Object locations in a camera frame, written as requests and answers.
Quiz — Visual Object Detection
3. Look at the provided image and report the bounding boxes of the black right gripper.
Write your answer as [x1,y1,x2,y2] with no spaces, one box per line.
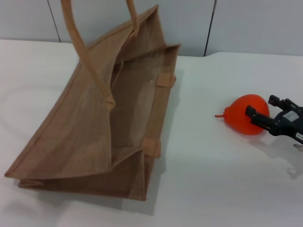
[245,94,303,144]

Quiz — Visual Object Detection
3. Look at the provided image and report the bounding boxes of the orange toy fruit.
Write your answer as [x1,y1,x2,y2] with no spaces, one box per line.
[214,94,270,136]

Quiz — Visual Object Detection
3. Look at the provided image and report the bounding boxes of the brown jute handbag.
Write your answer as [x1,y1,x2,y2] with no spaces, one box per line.
[4,0,182,202]

